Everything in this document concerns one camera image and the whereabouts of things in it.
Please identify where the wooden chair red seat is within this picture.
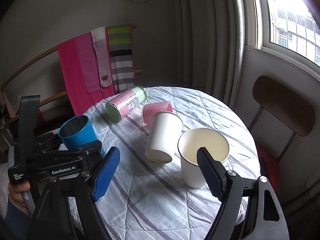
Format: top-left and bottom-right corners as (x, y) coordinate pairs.
(248, 75), (316, 190)

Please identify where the light pink cloth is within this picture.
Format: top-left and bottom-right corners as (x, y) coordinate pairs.
(75, 33), (101, 94)

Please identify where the pink plastic cup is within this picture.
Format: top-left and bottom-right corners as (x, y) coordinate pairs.
(142, 101), (172, 125)

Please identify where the striped green grey cloth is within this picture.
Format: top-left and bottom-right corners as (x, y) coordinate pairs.
(106, 24), (135, 94)

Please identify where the beige curtain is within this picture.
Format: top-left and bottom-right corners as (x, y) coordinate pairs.
(174, 0), (245, 108)

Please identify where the pink knitted strap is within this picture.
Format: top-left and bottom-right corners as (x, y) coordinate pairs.
(90, 26), (111, 88)

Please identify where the white striped quilted tablecloth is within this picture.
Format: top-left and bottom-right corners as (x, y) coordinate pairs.
(86, 87), (260, 239)

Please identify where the green pink labelled can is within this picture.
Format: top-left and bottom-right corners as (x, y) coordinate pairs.
(106, 86), (147, 122)

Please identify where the hot pink towel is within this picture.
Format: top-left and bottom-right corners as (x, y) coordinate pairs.
(57, 27), (116, 115)

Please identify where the person's left hand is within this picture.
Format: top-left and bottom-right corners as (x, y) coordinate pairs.
(9, 180), (30, 215)

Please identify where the blue black metal can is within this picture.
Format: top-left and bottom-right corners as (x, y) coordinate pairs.
(58, 115), (98, 150)

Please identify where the white paper cup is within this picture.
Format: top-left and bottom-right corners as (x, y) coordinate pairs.
(177, 127), (229, 189)
(145, 111), (183, 164)

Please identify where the white framed window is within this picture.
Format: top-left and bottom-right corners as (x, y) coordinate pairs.
(244, 0), (319, 72)

